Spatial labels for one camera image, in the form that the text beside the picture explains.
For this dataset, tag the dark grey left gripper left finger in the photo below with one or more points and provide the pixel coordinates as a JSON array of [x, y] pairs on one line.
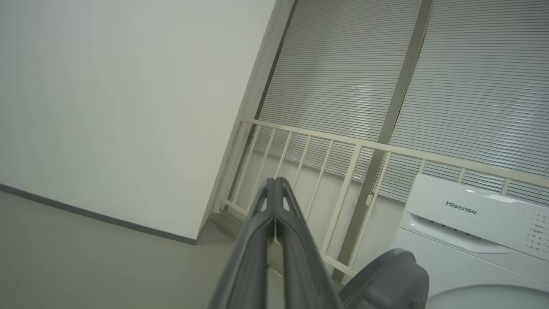
[[246, 266]]

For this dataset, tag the white metal railing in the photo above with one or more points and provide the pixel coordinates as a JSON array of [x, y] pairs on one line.
[[343, 193]]

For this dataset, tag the grey window blinds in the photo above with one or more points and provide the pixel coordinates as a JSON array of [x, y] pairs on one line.
[[343, 64]]

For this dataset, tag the white Hisense washing machine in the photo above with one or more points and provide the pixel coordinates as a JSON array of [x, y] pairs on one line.
[[472, 257]]

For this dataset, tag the round black glass washer door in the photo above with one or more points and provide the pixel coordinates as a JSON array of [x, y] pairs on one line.
[[386, 283]]

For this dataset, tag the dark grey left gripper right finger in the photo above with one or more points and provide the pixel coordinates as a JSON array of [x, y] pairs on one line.
[[302, 266]]

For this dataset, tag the grey window frame post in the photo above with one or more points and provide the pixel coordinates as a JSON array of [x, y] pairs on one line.
[[403, 86]]

